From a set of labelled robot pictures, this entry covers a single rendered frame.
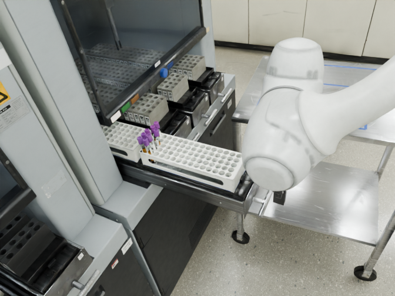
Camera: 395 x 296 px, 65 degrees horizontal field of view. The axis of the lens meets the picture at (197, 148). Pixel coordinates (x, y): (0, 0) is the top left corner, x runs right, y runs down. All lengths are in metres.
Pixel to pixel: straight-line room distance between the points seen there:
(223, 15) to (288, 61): 2.75
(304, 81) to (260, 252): 1.22
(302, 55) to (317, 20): 2.49
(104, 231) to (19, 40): 0.53
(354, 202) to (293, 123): 1.14
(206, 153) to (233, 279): 0.86
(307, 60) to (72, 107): 0.53
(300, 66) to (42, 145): 0.56
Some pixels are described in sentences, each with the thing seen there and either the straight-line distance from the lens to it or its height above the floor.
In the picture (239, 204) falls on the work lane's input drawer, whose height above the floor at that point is 0.80.
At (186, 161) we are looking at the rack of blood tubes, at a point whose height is 0.86.
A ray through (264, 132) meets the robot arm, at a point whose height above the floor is 1.17.
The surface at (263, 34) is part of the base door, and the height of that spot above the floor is 0.19.
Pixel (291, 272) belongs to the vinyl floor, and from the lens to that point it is 1.64.
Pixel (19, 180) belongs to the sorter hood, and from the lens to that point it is 0.74.
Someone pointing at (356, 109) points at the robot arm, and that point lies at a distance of 0.45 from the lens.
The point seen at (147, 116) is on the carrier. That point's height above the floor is 0.87.
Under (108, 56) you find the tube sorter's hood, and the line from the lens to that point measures 0.85.
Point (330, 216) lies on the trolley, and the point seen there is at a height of 0.28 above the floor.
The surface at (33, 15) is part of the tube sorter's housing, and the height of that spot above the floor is 1.28.
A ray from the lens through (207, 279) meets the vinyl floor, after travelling 1.61.
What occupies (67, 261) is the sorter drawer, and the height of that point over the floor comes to 0.81.
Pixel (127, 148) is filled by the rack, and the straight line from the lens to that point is 0.95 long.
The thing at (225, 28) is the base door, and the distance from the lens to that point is 3.33.
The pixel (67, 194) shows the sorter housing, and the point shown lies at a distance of 0.87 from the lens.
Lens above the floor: 1.46
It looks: 42 degrees down
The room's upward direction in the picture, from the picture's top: 9 degrees counter-clockwise
